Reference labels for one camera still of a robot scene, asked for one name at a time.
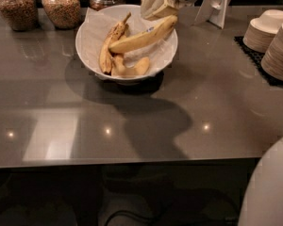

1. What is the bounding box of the curved yellow banana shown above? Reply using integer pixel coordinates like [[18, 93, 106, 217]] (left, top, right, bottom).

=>
[[109, 15, 177, 54]]

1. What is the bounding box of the white paper liner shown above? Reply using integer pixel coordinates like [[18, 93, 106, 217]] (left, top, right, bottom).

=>
[[80, 7, 175, 81]]

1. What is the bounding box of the back paper bowl stack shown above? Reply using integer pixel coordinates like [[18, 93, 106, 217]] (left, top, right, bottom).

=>
[[242, 9, 283, 53]]

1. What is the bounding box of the black rubber mat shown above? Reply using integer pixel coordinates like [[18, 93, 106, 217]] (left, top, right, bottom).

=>
[[234, 36, 283, 87]]

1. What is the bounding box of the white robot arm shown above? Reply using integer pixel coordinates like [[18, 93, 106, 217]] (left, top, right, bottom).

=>
[[238, 138, 283, 226]]

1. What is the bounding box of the paper bowl stack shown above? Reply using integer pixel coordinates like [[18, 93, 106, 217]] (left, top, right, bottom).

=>
[[242, 9, 283, 53], [261, 24, 283, 81]]

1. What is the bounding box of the glass grain jar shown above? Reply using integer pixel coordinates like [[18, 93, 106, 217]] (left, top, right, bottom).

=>
[[0, 0, 38, 31], [42, 0, 80, 29]]

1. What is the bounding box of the leftmost glass grain jar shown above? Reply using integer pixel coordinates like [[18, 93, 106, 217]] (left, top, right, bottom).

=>
[[0, 0, 38, 31]]

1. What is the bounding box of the front paper bowl stack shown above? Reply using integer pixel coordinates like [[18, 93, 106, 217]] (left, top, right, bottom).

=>
[[261, 24, 283, 81]]

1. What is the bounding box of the front bottom yellow banana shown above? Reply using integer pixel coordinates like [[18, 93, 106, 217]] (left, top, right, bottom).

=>
[[125, 56, 150, 78]]

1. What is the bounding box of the small inner banana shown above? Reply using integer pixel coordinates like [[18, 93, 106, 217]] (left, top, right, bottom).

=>
[[110, 33, 130, 77]]

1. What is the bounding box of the white bowl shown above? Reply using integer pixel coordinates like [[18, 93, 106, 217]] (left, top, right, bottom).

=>
[[75, 4, 179, 86]]

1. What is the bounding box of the black cable under table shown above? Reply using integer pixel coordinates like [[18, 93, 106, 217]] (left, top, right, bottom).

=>
[[103, 188, 243, 226]]

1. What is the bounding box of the white sign stand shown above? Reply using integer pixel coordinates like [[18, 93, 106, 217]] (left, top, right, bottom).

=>
[[194, 0, 231, 29]]

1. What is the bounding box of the spotted long banana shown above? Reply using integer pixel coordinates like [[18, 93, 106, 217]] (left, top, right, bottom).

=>
[[99, 12, 131, 74]]

